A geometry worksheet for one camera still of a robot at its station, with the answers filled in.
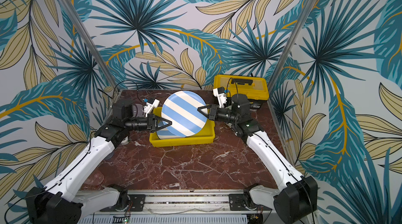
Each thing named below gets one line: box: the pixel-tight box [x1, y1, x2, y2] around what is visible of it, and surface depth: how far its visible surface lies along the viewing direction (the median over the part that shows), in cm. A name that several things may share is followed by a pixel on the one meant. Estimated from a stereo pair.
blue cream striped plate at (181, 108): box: [161, 90, 208, 138], surface depth 69 cm
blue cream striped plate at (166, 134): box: [156, 127, 186, 140], surface depth 67 cm
